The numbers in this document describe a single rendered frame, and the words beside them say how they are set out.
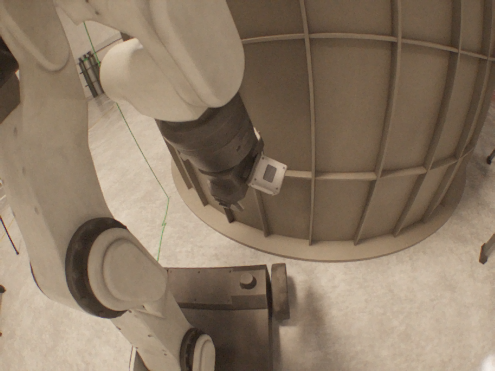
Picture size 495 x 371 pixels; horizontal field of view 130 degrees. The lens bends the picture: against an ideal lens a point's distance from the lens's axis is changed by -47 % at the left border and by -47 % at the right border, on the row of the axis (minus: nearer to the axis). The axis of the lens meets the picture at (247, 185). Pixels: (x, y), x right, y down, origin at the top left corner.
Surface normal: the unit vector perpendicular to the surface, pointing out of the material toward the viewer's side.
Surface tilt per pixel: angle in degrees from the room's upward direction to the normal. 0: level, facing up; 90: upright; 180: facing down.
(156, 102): 114
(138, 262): 90
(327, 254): 0
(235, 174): 96
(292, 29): 90
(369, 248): 0
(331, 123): 90
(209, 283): 0
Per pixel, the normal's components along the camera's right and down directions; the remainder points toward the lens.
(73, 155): 0.98, -0.12
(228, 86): 0.90, 0.25
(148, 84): -0.41, 0.72
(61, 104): 0.95, 0.29
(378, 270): -0.19, -0.71
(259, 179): 0.22, -0.18
